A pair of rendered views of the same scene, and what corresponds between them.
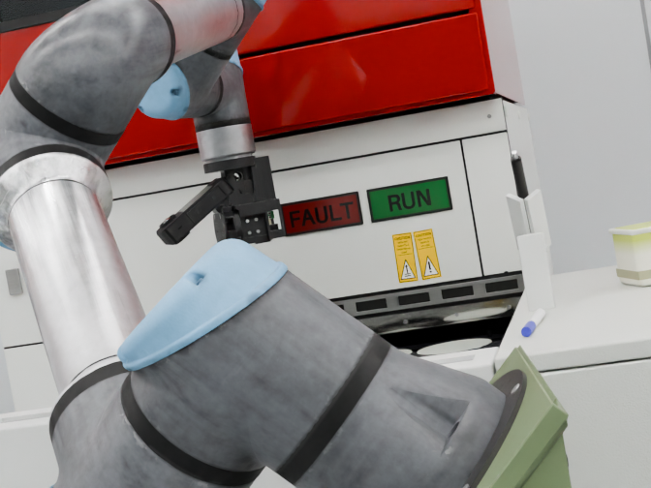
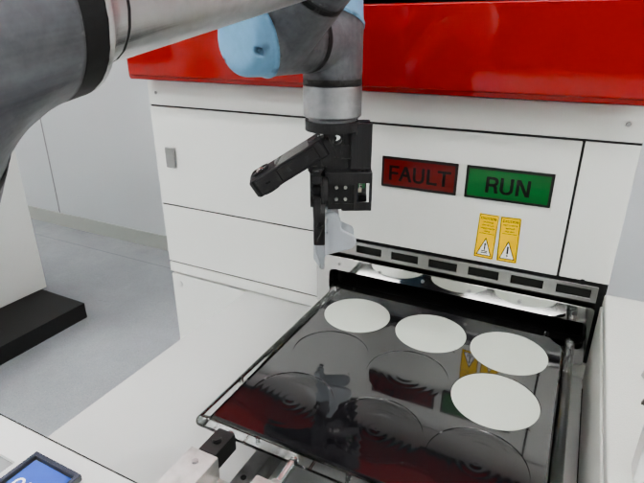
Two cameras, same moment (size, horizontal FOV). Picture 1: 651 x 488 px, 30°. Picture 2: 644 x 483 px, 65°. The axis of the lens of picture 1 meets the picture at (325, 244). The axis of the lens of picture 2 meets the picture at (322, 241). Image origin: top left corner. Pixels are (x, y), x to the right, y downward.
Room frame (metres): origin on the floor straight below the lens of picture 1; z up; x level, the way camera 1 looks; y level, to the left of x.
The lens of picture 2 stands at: (0.99, -0.04, 1.30)
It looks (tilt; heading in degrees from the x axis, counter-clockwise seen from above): 22 degrees down; 14
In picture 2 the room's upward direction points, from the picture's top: straight up
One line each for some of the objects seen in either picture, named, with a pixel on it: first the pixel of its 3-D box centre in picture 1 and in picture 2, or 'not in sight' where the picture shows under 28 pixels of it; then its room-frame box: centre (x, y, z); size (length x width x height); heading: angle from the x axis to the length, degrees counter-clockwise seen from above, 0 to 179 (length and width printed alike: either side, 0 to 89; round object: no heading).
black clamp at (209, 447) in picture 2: not in sight; (218, 447); (1.36, 0.17, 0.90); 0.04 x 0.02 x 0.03; 167
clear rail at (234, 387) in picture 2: not in sight; (283, 340); (1.57, 0.16, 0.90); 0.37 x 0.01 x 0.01; 167
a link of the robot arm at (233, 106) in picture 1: (214, 87); (331, 37); (1.64, 0.11, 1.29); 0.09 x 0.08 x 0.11; 153
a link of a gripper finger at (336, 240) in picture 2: not in sight; (334, 241); (1.63, 0.10, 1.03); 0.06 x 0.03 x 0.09; 106
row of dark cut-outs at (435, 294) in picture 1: (371, 304); (443, 264); (1.74, -0.05, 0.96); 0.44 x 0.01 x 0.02; 77
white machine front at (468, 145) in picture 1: (249, 280); (344, 210); (1.79, 0.12, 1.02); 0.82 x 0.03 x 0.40; 77
